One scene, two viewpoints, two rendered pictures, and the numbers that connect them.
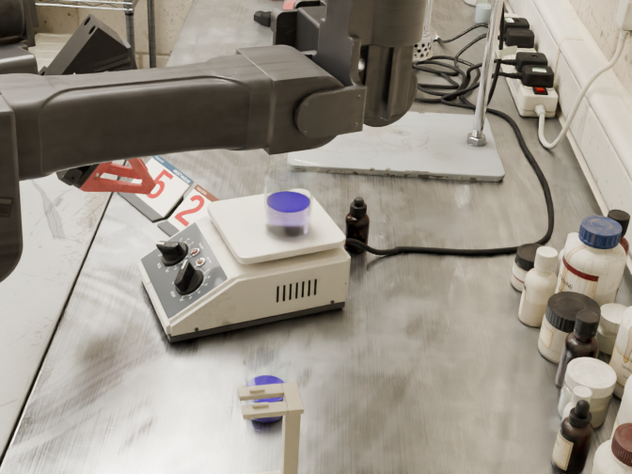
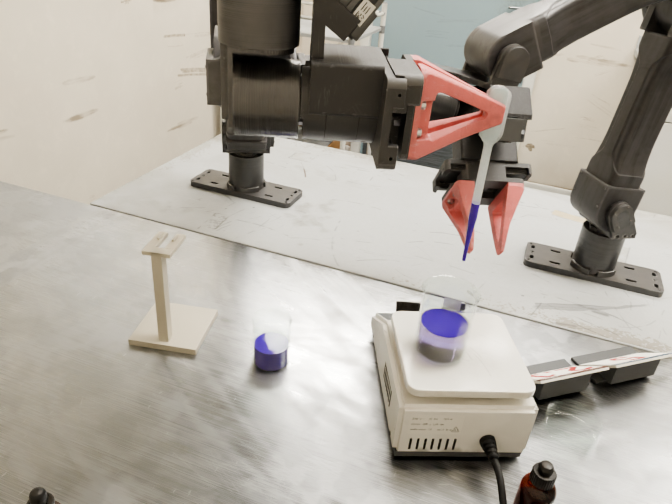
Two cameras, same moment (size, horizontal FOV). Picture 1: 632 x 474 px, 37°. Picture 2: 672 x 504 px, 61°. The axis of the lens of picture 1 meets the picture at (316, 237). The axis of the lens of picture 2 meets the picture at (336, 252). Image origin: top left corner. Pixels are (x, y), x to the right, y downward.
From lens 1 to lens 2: 101 cm
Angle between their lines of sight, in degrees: 89
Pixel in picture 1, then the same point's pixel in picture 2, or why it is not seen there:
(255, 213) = (474, 338)
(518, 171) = not seen: outside the picture
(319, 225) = (444, 376)
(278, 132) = not seen: hidden behind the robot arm
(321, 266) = (394, 383)
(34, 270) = (487, 289)
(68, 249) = (518, 307)
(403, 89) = (228, 97)
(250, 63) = not seen: hidden behind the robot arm
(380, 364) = (291, 453)
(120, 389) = (329, 302)
